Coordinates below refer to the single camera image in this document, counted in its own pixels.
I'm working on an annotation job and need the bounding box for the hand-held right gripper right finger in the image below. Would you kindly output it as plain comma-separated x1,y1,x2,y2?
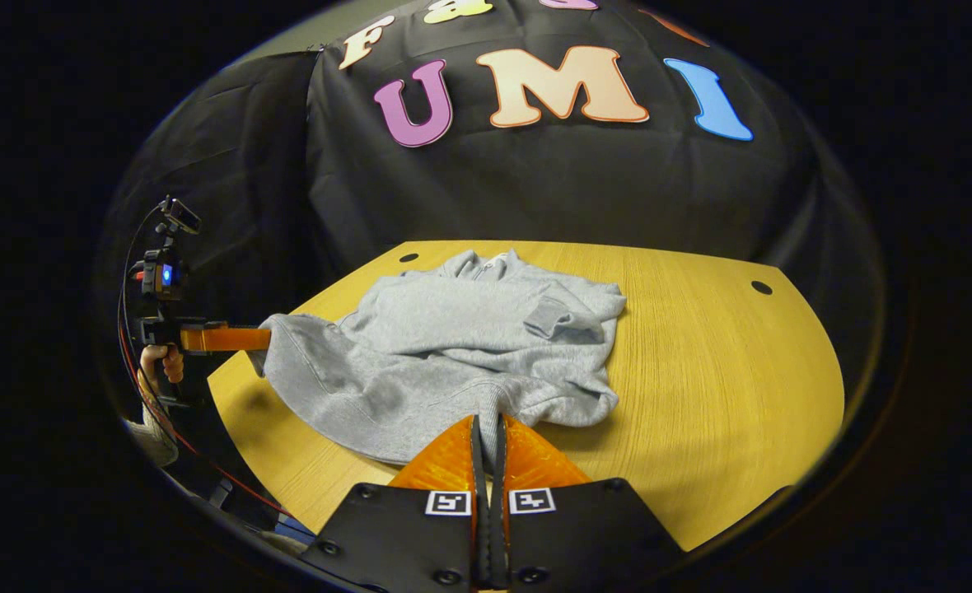
494,414,685,593

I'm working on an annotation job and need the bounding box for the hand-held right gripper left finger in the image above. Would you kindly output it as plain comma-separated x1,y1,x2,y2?
299,414,491,593

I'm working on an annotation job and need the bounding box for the grey sweatshirt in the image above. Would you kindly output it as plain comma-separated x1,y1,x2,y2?
249,249,629,469

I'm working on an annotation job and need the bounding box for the black backdrop cloth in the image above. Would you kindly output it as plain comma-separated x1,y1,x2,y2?
95,0,886,371

